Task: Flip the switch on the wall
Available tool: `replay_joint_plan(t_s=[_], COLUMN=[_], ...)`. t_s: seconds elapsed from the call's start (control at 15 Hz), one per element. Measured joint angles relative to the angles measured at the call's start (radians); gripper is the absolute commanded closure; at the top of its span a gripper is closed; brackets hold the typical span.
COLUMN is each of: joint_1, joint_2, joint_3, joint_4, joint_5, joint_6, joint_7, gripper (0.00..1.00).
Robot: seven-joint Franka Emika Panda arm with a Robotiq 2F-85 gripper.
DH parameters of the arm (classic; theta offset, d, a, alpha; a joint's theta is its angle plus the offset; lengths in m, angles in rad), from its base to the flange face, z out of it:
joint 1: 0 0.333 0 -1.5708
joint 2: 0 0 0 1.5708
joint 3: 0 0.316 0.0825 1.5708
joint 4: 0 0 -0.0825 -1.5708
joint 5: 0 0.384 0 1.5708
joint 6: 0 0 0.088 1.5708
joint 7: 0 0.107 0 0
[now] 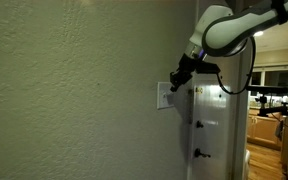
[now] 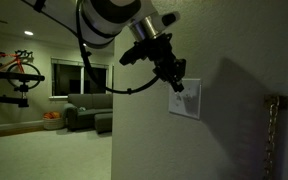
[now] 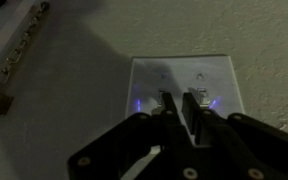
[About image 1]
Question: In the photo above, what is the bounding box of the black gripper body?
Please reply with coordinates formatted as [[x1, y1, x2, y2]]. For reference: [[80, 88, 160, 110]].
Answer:
[[177, 52, 199, 77]]

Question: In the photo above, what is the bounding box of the white door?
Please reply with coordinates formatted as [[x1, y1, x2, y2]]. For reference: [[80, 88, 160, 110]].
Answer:
[[186, 72, 239, 180]]

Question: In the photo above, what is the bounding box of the round ceiling light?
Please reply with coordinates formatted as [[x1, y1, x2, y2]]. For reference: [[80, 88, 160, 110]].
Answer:
[[252, 30, 265, 38]]

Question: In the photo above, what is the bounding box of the wooden kitchen cabinet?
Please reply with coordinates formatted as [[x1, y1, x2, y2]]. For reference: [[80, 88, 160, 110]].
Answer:
[[246, 107, 284, 151]]

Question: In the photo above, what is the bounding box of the dark window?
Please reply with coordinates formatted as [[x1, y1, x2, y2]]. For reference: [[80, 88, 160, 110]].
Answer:
[[249, 67, 288, 98]]

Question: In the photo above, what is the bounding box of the white light switch plate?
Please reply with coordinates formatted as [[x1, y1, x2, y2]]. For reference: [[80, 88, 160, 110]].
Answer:
[[156, 81, 177, 110]]

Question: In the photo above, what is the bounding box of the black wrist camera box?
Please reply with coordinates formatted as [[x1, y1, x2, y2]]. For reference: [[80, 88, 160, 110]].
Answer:
[[194, 61, 222, 75]]

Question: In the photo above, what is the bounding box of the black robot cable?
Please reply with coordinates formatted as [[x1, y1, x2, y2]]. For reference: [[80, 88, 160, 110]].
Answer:
[[215, 35, 257, 96]]

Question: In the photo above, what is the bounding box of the black door lever handle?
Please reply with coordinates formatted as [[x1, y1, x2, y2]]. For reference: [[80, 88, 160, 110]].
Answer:
[[193, 148, 212, 159]]

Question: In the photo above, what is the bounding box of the black camera stand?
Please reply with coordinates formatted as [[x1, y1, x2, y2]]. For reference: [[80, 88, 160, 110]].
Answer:
[[245, 85, 288, 118]]

